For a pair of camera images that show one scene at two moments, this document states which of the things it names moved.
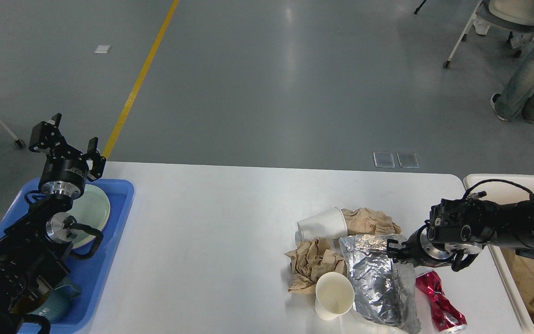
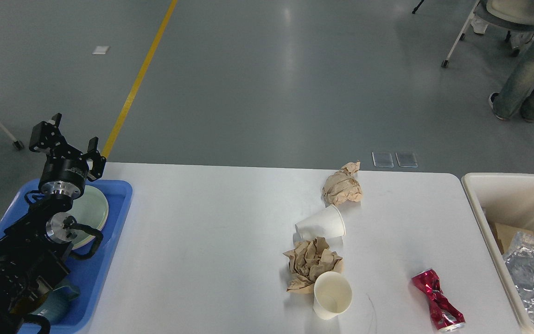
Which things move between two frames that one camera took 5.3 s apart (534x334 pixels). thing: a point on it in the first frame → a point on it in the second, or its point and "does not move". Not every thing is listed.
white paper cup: (334, 295) does not move
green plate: (92, 208) does not move
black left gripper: (65, 172) does not move
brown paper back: (362, 221) → (342, 186)
